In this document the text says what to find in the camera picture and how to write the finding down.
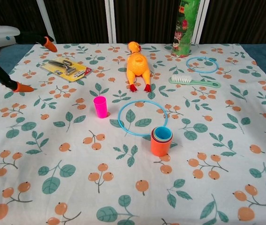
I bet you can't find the pink plastic cup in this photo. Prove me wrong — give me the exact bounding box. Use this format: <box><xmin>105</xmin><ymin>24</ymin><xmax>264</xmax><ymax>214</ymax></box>
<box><xmin>93</xmin><ymin>95</ymin><xmax>108</xmax><ymax>119</ymax></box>

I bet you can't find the dark blue plastic cup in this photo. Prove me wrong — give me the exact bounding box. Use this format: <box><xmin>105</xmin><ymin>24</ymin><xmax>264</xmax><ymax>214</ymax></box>
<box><xmin>151</xmin><ymin>127</ymin><xmax>173</xmax><ymax>143</ymax></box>

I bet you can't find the yellow plastic cup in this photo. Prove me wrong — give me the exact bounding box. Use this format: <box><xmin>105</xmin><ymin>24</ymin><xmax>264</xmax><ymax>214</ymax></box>
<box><xmin>153</xmin><ymin>127</ymin><xmax>173</xmax><ymax>142</ymax></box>

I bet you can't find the orange plastic cup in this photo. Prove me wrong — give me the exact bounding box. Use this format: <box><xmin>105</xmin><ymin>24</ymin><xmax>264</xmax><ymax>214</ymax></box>
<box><xmin>150</xmin><ymin>132</ymin><xmax>173</xmax><ymax>157</ymax></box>

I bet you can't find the dark white-framed partition screen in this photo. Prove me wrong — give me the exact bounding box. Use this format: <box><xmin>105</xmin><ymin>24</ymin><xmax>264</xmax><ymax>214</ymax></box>
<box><xmin>0</xmin><ymin>0</ymin><xmax>266</xmax><ymax>45</ymax></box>

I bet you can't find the yellow razor blister pack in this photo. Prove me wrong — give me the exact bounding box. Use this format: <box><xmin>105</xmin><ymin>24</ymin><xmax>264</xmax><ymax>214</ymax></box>
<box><xmin>40</xmin><ymin>57</ymin><xmax>93</xmax><ymax>83</ymax></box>

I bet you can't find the floral printed tablecloth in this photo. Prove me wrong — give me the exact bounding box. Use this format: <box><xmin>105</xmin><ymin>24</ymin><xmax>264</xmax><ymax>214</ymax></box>
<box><xmin>0</xmin><ymin>43</ymin><xmax>266</xmax><ymax>225</ymax></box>

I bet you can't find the orange rubber chicken toy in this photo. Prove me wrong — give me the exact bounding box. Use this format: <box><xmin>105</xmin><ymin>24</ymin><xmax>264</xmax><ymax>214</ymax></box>
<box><xmin>126</xmin><ymin>41</ymin><xmax>152</xmax><ymax>93</ymax></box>

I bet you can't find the green chips can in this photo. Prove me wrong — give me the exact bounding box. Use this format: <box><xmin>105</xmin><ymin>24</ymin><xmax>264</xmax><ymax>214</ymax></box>
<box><xmin>171</xmin><ymin>0</ymin><xmax>200</xmax><ymax>58</ymax></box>

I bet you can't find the mint green hairbrush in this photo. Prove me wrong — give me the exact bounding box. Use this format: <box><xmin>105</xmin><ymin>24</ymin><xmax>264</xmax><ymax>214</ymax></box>
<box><xmin>169</xmin><ymin>74</ymin><xmax>222</xmax><ymax>89</ymax></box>

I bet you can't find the large light blue ring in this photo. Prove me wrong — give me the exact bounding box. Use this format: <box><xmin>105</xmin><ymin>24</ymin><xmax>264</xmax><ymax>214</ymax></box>
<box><xmin>118</xmin><ymin>100</ymin><xmax>169</xmax><ymax>136</ymax></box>

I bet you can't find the small light blue ring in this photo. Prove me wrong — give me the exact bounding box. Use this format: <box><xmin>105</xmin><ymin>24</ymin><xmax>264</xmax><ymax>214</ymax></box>
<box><xmin>185</xmin><ymin>56</ymin><xmax>218</xmax><ymax>74</ymax></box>

